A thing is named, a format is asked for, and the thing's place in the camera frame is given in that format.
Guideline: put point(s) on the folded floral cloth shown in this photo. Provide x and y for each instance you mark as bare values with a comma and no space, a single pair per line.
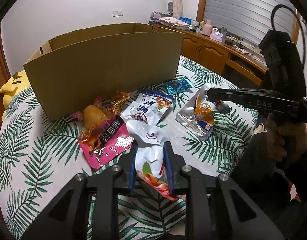
174,21

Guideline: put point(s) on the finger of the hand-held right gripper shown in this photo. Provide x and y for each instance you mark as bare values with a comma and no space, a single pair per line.
218,91
228,99

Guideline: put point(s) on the white wall switch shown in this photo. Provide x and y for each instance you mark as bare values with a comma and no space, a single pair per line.
117,13

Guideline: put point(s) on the gold foil wrapper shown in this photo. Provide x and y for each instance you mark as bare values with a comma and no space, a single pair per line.
119,102

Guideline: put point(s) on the leaf print blanket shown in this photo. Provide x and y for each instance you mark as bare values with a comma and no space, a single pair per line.
43,150

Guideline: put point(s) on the white packet with blue print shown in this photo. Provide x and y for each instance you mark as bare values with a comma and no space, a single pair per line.
143,110

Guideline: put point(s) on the pink packet with black label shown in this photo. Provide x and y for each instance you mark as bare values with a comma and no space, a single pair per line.
111,142

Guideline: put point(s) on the green bottle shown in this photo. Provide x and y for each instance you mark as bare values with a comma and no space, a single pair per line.
223,31

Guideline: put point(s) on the blue candy wrapper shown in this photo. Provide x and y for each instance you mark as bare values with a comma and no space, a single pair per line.
178,86

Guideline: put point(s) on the wooden sideboard cabinet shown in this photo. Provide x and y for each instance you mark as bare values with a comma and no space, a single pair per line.
208,52

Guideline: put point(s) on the grey window blind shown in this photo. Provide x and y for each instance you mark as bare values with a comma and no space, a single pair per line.
243,5

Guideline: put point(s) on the person's right hand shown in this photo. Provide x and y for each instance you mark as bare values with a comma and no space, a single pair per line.
286,135

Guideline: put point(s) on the small white fan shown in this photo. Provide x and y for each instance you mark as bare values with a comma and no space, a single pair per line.
171,6

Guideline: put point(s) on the pink thermos jug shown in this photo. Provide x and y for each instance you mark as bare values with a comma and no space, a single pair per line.
207,28

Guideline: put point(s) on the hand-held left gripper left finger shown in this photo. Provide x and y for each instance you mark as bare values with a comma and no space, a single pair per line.
132,170

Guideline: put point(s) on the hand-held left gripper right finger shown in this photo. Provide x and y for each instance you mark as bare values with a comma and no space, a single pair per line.
169,170

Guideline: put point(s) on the silver and orange packet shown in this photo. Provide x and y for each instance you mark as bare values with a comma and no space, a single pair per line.
201,120

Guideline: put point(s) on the yellow plush toy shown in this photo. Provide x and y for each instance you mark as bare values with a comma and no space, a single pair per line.
14,85

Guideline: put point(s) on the pink tissue box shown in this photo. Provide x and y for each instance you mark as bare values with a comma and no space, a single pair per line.
217,36

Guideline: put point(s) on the yellow snack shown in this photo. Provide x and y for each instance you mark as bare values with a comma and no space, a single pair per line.
93,115

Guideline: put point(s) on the blue box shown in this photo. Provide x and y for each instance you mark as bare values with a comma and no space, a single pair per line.
185,20

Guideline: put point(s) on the brown cardboard box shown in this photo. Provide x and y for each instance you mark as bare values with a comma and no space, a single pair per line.
106,62

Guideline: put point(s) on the white power strip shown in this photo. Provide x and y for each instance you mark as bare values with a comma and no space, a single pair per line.
237,43

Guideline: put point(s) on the lilac storage bag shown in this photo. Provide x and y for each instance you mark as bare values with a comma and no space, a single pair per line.
157,15

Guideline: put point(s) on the person's right forearm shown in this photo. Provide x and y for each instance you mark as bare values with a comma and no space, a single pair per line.
258,160

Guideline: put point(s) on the white packet with red print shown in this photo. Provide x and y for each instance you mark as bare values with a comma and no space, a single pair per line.
148,152

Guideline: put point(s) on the wooden window frame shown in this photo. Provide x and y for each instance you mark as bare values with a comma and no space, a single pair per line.
202,0

